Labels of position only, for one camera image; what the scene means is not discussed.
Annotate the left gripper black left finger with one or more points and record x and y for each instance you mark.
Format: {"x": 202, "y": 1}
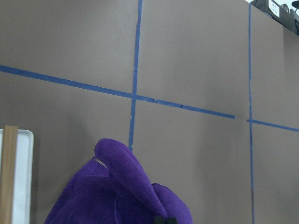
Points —
{"x": 159, "y": 220}

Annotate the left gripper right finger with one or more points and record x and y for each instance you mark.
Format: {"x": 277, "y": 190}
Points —
{"x": 171, "y": 220}

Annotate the purple towel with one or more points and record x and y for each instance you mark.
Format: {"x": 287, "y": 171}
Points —
{"x": 113, "y": 188}

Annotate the white towel rack base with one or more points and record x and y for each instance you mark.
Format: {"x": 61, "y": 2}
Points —
{"x": 22, "y": 176}

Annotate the wooden rack bar lower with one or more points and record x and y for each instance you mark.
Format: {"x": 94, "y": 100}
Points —
{"x": 7, "y": 170}

